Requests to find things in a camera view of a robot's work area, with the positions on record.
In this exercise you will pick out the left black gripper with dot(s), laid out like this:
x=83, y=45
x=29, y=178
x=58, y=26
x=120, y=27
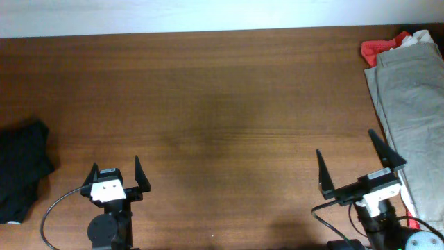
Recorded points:
x=134, y=193

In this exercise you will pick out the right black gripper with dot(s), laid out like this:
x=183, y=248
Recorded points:
x=347, y=194

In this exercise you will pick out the black shorts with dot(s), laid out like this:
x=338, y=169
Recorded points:
x=24, y=163

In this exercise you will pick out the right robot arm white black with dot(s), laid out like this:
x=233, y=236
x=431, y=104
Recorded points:
x=386, y=231

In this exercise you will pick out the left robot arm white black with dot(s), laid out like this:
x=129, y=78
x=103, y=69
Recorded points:
x=112, y=230

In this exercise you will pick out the khaki grey shorts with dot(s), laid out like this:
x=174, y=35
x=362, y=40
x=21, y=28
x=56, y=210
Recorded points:
x=406, y=87

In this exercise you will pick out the red garment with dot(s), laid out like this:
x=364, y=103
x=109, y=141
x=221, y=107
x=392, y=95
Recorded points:
x=370, y=50

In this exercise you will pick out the white garment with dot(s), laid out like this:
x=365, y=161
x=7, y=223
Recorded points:
x=404, y=40

